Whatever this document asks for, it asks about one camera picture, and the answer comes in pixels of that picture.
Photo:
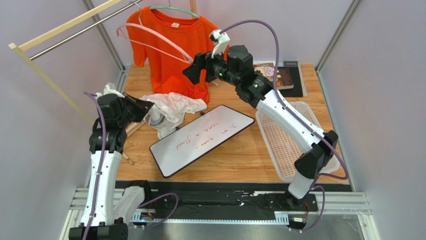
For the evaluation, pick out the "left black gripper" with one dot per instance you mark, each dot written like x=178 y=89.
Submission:
x=141 y=106

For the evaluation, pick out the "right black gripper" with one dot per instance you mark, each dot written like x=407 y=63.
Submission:
x=202 y=64

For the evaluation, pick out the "white printed t shirt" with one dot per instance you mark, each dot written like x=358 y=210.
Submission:
x=168 y=111

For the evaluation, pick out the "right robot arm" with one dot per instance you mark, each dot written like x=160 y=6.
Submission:
x=237 y=68

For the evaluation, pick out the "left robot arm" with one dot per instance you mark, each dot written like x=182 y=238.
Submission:
x=102 y=219

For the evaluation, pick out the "orange t shirt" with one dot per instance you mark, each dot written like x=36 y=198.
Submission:
x=166 y=62

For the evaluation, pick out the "green clothes hanger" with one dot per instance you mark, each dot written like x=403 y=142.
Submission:
x=172 y=8

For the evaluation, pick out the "pink cover book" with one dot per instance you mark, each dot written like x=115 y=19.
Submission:
x=266 y=69

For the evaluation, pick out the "whiteboard with red writing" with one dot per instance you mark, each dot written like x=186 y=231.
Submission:
x=186 y=145

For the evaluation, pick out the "dark red cover book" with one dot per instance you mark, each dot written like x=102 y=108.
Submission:
x=284 y=80

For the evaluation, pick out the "large black book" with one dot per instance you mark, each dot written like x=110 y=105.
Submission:
x=299 y=89

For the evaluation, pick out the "white plastic basket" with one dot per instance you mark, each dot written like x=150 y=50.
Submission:
x=282 y=149

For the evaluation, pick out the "wooden clothes rack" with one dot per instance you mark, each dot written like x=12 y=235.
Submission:
x=42 y=126

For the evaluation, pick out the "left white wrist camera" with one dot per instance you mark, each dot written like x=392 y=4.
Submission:
x=110 y=88

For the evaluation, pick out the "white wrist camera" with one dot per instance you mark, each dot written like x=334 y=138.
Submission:
x=110 y=88
x=220 y=40

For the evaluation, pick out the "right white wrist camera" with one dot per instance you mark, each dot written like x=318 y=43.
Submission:
x=220 y=40

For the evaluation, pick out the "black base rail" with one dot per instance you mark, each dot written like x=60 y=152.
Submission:
x=227 y=203

